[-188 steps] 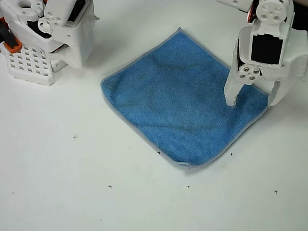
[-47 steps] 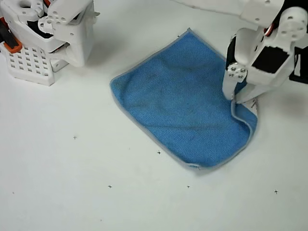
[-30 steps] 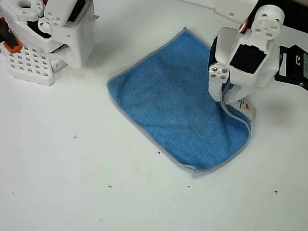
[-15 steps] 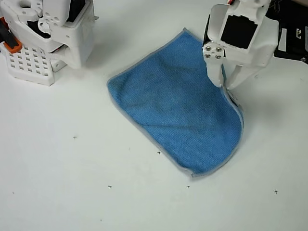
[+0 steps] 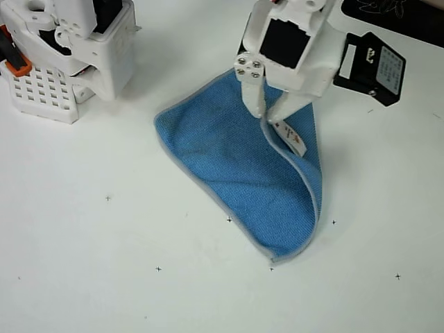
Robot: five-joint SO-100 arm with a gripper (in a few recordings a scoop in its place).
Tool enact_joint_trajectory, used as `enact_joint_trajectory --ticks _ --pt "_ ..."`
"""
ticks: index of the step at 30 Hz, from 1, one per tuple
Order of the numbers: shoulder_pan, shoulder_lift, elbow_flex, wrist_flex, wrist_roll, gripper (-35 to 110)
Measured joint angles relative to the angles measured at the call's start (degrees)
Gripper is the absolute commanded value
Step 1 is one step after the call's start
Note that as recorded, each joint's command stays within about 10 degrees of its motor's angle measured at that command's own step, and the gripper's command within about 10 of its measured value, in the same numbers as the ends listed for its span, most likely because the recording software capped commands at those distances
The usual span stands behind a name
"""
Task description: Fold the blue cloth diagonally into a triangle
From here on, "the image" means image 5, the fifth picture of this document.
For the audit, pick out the blue microfibre cloth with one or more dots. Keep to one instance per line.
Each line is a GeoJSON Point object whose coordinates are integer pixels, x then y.
{"type": "Point", "coordinates": [236, 163]}

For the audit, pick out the black mat with drawing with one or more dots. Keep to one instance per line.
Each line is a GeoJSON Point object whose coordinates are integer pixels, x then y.
{"type": "Point", "coordinates": [399, 17]}

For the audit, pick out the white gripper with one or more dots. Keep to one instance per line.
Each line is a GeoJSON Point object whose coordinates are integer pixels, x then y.
{"type": "Point", "coordinates": [250, 91]}

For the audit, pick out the white perforated base block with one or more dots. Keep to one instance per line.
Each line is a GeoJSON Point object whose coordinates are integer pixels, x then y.
{"type": "Point", "coordinates": [38, 97]}

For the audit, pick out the orange and black clamp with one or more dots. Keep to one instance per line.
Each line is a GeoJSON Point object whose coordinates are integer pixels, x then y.
{"type": "Point", "coordinates": [15, 59]}

